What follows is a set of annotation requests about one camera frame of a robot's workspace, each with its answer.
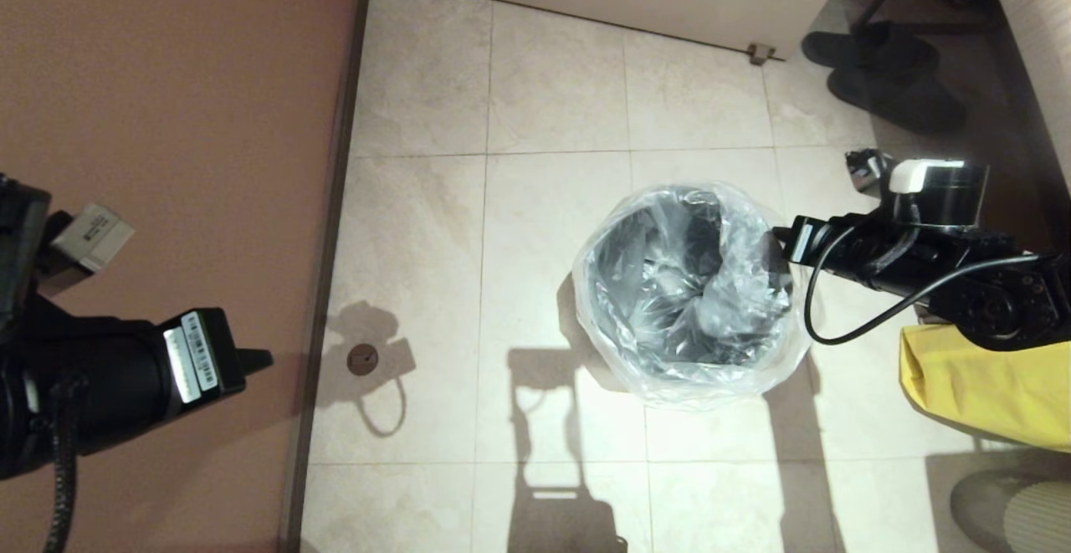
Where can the light wooden cabinet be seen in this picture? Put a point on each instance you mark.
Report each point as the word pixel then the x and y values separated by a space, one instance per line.
pixel 1037 34

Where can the grey metal trash bin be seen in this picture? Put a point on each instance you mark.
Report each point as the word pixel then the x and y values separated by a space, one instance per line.
pixel 653 285

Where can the metal door stop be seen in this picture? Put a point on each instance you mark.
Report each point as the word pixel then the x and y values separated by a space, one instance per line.
pixel 760 53

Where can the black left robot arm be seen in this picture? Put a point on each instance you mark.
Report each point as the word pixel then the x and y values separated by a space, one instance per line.
pixel 75 394

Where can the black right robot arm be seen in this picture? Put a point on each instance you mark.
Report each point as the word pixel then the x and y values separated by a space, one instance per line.
pixel 945 260

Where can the clear plastic trash bag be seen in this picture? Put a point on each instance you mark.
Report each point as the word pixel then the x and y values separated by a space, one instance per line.
pixel 753 335

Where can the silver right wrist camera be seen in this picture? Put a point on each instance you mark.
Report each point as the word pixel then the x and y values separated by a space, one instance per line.
pixel 866 170

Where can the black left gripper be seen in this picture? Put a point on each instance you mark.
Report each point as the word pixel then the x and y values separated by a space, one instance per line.
pixel 201 356

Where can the black slipper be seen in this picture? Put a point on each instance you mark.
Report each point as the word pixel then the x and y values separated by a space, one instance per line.
pixel 904 97
pixel 870 43

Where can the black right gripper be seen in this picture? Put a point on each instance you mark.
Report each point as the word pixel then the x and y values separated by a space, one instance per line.
pixel 805 241

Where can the round metal floor plug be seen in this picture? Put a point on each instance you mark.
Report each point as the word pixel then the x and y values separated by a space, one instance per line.
pixel 362 360

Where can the yellow bag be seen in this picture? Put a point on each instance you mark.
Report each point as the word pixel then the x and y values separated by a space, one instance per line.
pixel 996 394

